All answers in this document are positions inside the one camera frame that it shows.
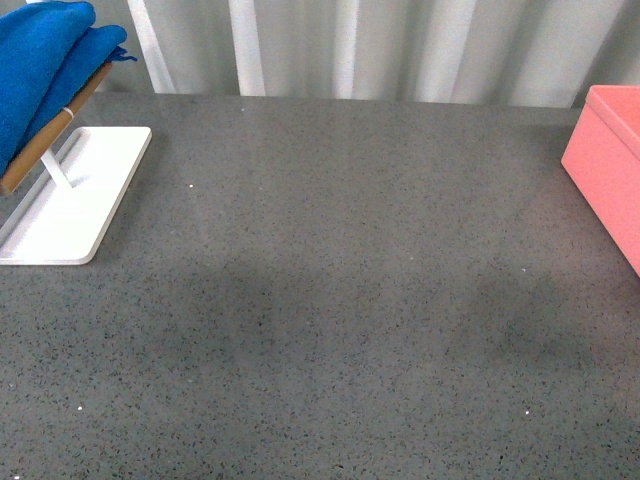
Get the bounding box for blue microfiber cloth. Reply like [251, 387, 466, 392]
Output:
[1, 1, 136, 171]

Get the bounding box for white towel rack stand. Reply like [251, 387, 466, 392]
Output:
[1, 63, 152, 266]

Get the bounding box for grey pleated curtain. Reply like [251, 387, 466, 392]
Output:
[95, 1, 639, 108]

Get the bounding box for pink plastic bin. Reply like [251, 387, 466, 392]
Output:
[561, 85, 639, 271]

